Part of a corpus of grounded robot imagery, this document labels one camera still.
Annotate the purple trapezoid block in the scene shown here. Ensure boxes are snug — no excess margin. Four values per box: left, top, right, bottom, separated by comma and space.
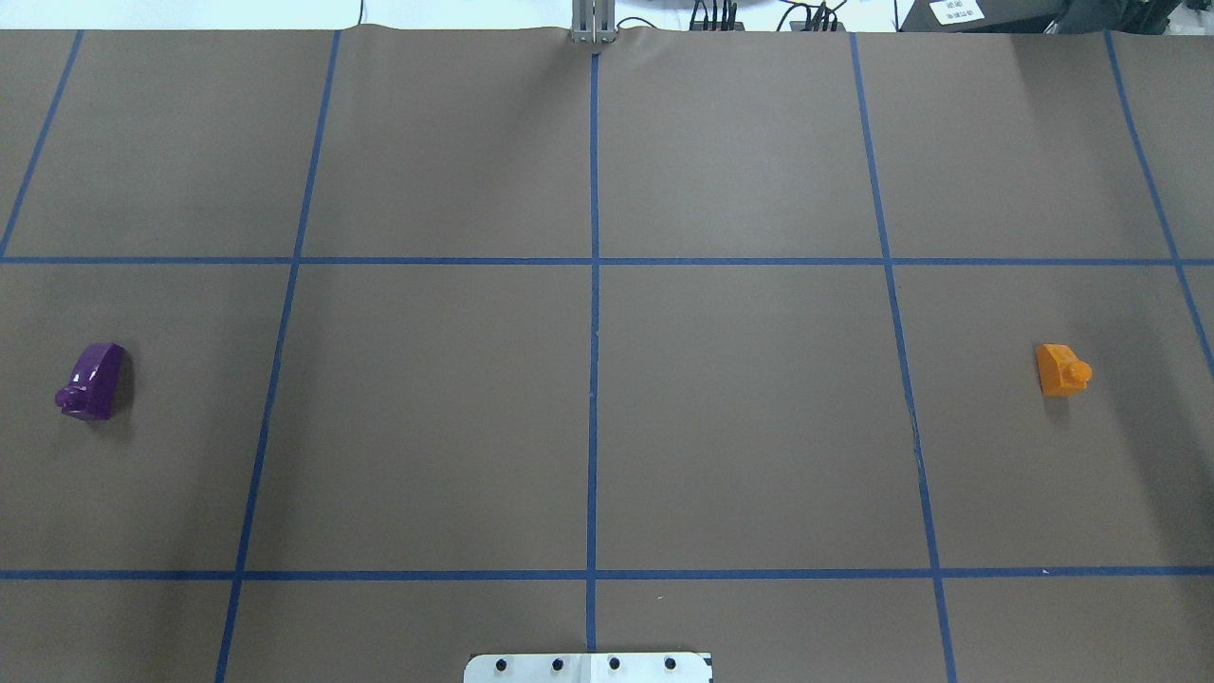
55, 342, 126, 422

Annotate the black cable bundle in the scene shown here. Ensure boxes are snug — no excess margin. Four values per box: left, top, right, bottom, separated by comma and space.
690, 0, 849, 33

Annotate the orange trapezoid block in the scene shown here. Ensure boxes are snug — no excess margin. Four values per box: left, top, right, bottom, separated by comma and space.
1036, 345, 1094, 397

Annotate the black box with label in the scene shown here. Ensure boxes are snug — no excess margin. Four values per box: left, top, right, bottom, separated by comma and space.
896, 1, 1185, 35

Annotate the grey metal post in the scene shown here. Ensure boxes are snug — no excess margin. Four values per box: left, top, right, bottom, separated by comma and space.
569, 0, 618, 45

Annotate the white metal base plate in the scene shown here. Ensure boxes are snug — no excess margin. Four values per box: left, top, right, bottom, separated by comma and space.
463, 651, 714, 682

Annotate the brown paper table mat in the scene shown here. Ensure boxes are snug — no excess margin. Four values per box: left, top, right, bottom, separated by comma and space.
2, 25, 1212, 682

